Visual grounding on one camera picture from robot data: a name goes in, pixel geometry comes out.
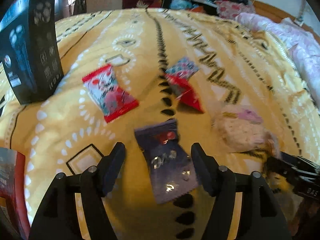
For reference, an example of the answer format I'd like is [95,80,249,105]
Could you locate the purple snack packet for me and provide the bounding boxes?
[134,119,199,204]

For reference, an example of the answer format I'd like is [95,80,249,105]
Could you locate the pink clear biscuit packet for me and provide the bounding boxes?
[213,105,280,158]

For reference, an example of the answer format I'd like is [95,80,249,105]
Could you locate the red white candy packet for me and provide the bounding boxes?
[82,64,139,123]

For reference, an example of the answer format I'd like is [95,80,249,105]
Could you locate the red blue patterned candy packet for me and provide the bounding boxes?
[165,57,204,113]

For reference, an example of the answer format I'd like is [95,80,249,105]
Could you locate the pink floral quilt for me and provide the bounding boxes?
[235,12,319,106]

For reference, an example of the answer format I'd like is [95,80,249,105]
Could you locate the red face mask box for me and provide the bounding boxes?
[1,147,30,239]

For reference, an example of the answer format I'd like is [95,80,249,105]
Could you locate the black electric shaver box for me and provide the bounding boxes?
[1,0,63,105]

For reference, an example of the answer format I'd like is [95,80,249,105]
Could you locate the wooden headboard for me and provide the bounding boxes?
[250,0,319,43]

